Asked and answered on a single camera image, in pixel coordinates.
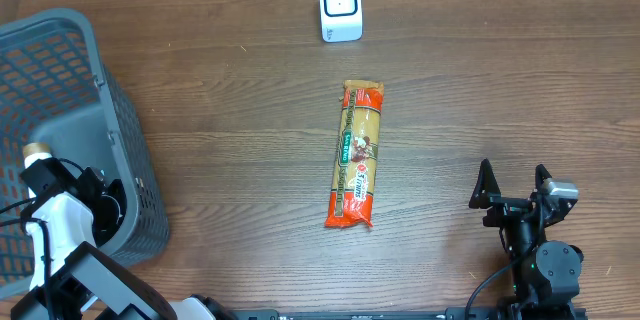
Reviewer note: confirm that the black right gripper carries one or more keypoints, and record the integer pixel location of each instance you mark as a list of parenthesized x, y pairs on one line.
[(503, 208)]

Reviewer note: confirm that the grey plastic mesh basket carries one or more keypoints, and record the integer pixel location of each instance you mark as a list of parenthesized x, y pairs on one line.
[(56, 90)]

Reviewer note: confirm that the white barcode scanner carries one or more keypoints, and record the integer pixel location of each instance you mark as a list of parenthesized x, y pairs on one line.
[(341, 20)]

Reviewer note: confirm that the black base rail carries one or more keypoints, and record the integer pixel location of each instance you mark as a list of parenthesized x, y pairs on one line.
[(452, 313)]

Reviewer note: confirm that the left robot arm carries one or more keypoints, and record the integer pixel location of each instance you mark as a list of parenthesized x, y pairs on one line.
[(70, 272)]

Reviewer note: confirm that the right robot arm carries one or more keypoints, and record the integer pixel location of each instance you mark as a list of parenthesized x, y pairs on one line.
[(545, 273)]

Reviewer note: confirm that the orange spaghetti packet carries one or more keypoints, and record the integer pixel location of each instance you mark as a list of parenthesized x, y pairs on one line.
[(353, 181)]

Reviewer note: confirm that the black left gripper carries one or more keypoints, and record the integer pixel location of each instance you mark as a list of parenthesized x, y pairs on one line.
[(107, 206)]

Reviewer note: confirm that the white tube gold cap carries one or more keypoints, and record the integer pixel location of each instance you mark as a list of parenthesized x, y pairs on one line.
[(35, 155)]

